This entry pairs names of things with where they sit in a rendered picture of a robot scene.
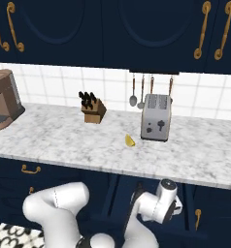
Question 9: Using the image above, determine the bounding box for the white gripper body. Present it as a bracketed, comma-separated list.
[171, 199, 183, 217]

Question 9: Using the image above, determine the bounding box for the dark blue open drawer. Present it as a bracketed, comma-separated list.
[90, 173, 195, 240]

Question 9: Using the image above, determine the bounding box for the dark blue drawer front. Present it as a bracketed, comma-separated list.
[0, 156, 111, 188]

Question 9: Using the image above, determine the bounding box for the dark blue base cupboard door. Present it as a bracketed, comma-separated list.
[190, 185, 231, 248]

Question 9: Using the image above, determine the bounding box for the yellow cheese wedge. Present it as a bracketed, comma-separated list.
[124, 133, 137, 148]

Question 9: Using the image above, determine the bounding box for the silver toaster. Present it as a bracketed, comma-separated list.
[140, 93, 173, 142]

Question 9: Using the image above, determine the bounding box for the hanging grey spoon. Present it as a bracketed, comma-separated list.
[128, 74, 138, 108]

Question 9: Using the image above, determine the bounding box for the wooden knife block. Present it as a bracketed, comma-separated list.
[78, 91, 108, 125]

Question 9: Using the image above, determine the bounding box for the black and white rug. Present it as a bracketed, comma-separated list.
[0, 222, 46, 248]

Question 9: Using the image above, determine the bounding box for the brown coffee machine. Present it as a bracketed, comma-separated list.
[0, 68, 26, 132]

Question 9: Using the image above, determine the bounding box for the gold base cupboard handle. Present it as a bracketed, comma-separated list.
[194, 208, 203, 232]

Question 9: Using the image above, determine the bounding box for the hanging brown-handled tool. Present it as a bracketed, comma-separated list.
[167, 76, 175, 97]
[148, 75, 155, 95]

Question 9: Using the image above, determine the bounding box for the black wall rail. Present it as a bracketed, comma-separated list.
[129, 69, 181, 76]

